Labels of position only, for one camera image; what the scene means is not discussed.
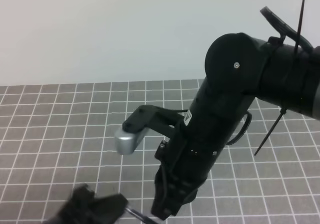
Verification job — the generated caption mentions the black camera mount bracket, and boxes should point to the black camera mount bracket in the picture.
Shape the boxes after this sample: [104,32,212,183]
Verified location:
[122,105,188,138]

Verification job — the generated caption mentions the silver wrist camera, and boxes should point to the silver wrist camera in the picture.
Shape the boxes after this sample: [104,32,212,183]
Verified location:
[114,127,149,155]

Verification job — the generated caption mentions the black zip tie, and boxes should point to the black zip tie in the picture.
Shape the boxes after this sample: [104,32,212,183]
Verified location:
[294,0,305,57]
[254,108,287,156]

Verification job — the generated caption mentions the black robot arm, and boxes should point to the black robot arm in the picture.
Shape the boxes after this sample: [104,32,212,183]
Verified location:
[115,33,320,220]

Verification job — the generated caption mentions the black zip tie lower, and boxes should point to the black zip tie lower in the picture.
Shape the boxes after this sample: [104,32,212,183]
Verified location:
[254,108,287,156]

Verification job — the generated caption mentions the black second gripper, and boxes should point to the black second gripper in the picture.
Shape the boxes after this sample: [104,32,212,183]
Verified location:
[43,184,128,224]

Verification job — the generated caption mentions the black cable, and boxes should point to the black cable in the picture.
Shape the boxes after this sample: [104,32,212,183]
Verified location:
[259,6,313,50]

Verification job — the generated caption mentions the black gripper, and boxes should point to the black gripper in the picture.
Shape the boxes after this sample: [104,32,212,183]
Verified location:
[150,140,213,220]

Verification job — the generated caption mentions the grey grid tablecloth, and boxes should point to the grey grid tablecloth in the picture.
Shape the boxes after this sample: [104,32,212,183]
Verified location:
[0,79,320,224]

